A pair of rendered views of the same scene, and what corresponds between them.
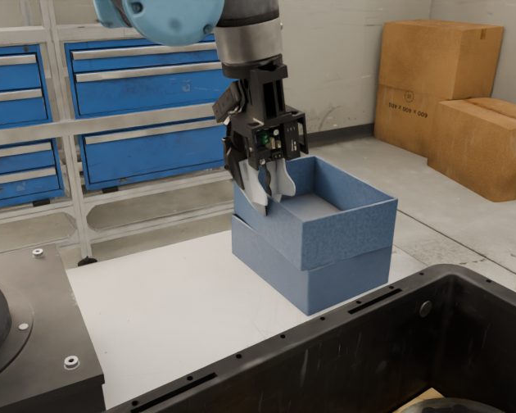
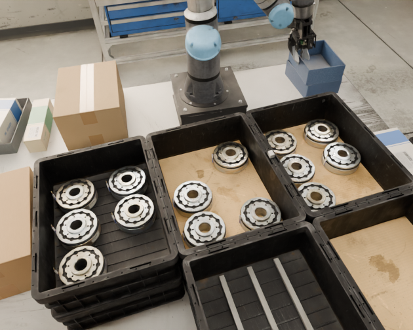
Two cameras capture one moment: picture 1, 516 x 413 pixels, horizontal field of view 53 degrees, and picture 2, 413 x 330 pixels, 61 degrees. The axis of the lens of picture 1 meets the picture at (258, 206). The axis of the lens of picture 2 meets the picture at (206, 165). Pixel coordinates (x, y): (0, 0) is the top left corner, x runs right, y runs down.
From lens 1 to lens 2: 0.82 m
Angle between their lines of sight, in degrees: 27
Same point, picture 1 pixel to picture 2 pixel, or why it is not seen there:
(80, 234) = not seen: hidden behind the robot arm
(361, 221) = (330, 71)
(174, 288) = (263, 84)
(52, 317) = (233, 89)
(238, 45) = (297, 13)
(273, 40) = (309, 12)
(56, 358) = (236, 99)
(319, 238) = (313, 75)
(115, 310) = (244, 89)
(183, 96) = not seen: outside the picture
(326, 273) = (314, 87)
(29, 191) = not seen: hidden behind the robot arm
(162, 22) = (277, 25)
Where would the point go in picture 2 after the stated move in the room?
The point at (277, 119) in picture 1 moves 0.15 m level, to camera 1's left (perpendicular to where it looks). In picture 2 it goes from (306, 36) to (264, 32)
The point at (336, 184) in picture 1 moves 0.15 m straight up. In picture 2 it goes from (328, 54) to (337, 18)
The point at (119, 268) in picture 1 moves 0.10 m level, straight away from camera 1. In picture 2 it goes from (245, 74) to (243, 61)
